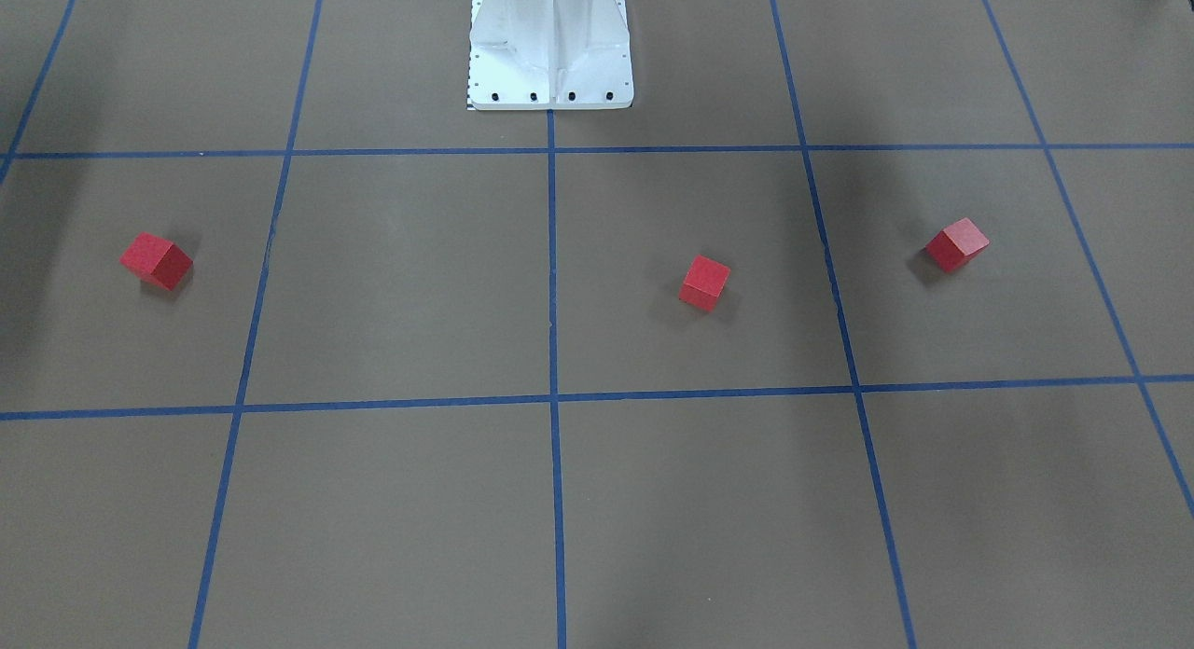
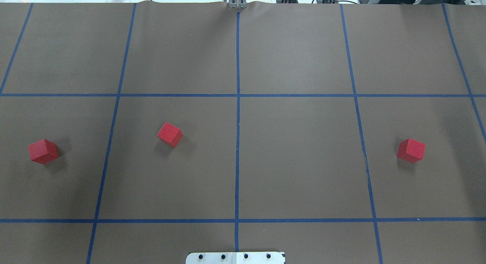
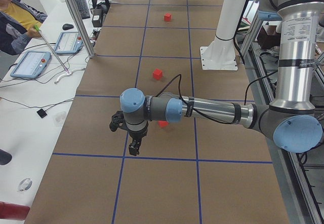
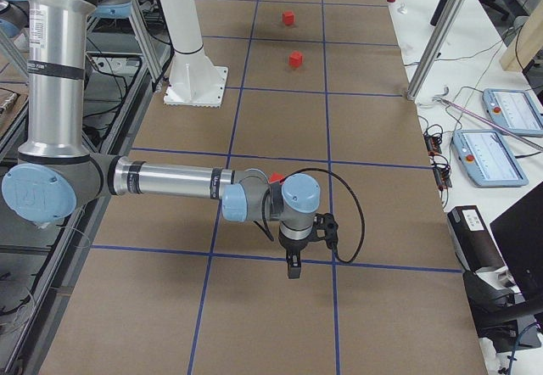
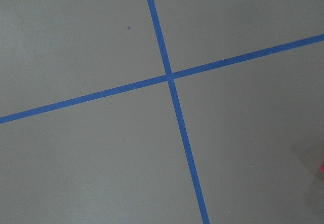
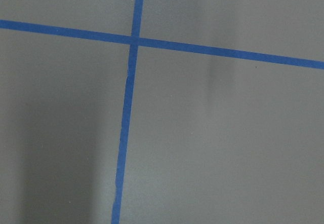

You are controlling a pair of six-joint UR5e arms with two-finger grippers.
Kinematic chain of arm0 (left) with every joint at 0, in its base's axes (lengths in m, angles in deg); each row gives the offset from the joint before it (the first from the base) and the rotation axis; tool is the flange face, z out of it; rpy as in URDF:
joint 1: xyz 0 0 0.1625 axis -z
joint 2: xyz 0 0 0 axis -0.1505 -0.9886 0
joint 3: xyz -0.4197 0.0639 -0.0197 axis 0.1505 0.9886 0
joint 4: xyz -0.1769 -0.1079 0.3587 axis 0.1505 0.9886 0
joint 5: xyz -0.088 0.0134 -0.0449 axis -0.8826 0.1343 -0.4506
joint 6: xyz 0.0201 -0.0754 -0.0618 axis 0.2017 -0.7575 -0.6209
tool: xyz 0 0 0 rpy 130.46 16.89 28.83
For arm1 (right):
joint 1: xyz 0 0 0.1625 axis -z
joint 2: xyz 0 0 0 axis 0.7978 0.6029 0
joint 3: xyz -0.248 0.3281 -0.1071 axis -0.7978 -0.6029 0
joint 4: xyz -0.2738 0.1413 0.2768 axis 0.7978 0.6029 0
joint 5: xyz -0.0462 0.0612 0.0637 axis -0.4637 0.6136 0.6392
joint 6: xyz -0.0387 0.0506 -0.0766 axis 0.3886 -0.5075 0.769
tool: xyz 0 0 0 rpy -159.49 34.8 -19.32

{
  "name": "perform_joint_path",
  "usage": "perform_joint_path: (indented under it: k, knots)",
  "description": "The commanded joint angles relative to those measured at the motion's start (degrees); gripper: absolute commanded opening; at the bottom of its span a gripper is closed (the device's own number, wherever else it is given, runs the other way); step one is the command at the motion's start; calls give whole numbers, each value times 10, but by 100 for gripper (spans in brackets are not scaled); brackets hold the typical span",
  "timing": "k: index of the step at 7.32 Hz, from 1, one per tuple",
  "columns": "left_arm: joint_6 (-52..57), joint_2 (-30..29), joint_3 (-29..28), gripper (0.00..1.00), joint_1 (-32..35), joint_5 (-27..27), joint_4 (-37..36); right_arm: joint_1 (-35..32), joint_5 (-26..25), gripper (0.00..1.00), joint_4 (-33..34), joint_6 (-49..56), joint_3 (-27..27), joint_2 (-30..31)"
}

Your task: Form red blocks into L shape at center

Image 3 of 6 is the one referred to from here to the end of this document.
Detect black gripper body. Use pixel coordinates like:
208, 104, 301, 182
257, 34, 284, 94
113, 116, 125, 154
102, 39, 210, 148
128, 125, 148, 141

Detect red cube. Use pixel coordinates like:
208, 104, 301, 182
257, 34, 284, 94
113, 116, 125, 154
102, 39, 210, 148
157, 121, 169, 128

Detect red cube block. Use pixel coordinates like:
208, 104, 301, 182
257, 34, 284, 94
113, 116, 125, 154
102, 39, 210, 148
164, 13, 172, 22
152, 69, 163, 80

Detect small black square device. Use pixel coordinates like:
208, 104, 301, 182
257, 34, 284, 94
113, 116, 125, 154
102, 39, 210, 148
36, 108, 48, 119

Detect clear tape roll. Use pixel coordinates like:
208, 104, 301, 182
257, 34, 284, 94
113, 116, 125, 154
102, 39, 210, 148
17, 178, 32, 192

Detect far teach pendant tablet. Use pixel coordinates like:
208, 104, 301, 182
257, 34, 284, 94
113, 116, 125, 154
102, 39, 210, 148
54, 31, 83, 55

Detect teach pendant tablet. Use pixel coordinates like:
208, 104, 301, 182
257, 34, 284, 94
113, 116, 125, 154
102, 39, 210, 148
10, 51, 52, 79
54, 31, 83, 55

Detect black power adapter box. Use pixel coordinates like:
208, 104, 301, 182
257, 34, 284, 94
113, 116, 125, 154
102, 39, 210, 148
92, 5, 108, 28

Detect near teach pendant tablet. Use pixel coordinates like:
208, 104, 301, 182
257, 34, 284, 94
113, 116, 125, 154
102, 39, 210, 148
10, 51, 52, 79

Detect black computer mouse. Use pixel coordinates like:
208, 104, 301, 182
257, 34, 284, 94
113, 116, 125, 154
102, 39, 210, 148
62, 23, 74, 30

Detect black keyboard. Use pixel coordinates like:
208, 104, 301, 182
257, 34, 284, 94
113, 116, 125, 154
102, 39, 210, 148
74, 0, 91, 19

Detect red object at edge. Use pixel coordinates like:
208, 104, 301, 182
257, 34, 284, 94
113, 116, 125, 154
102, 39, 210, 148
1, 202, 30, 220

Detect long metal grabber stick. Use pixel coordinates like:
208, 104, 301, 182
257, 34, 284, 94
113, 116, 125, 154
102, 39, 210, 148
34, 25, 71, 75

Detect seated person yellow shirt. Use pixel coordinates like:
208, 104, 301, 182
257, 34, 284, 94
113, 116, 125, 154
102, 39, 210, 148
1, 0, 47, 55

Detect brown cardboard box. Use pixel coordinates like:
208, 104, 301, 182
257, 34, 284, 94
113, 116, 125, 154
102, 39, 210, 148
257, 25, 280, 49

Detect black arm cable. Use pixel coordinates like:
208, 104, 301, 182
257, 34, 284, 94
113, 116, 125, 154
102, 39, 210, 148
154, 73, 278, 125

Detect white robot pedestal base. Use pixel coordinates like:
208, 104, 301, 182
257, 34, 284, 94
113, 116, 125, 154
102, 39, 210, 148
200, 0, 249, 71

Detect aluminium frame post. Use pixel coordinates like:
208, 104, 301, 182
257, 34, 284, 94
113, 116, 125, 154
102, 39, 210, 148
65, 0, 95, 58

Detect aluminium side frame rail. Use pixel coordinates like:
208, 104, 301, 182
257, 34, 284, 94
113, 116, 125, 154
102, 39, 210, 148
240, 16, 323, 223

